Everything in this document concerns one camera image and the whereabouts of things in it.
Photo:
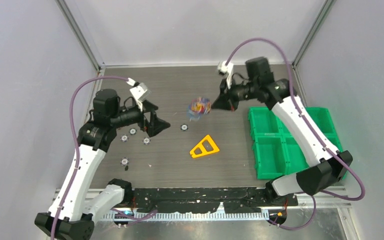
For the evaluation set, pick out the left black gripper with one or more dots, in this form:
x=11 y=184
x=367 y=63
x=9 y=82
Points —
x=155 y=124

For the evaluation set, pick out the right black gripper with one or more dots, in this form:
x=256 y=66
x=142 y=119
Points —
x=226 y=100

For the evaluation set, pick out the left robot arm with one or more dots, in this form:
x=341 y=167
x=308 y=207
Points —
x=71 y=217

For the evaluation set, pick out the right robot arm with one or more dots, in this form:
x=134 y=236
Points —
x=327 y=165

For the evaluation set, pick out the poker chip middle left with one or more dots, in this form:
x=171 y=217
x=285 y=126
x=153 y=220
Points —
x=146 y=141

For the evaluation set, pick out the poker chip by gripper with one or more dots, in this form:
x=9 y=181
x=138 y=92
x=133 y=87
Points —
x=132 y=131

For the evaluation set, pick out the poker chip centre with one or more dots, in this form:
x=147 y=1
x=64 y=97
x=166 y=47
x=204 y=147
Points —
x=184 y=127

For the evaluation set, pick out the poker chip near red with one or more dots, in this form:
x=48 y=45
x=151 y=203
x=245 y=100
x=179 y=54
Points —
x=124 y=138

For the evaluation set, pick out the poker chip lower left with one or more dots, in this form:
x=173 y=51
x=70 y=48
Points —
x=124 y=161

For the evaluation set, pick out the green plastic bin organiser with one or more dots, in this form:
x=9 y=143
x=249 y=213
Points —
x=276 y=152

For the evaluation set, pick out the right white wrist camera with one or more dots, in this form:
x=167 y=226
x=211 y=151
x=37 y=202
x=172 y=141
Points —
x=225 y=69

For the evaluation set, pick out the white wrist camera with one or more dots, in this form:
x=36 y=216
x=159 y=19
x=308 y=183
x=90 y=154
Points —
x=225 y=69
x=139 y=92

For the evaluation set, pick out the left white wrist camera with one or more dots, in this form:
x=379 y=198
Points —
x=139 y=92

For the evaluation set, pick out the yellow triangular plastic frame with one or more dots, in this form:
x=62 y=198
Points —
x=206 y=146

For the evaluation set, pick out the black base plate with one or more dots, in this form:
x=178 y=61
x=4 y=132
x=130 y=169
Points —
x=204 y=200

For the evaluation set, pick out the white slotted cable duct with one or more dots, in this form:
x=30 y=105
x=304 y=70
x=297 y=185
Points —
x=215 y=216

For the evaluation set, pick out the aluminium frame rail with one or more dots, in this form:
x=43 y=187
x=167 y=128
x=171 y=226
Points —
x=324 y=200

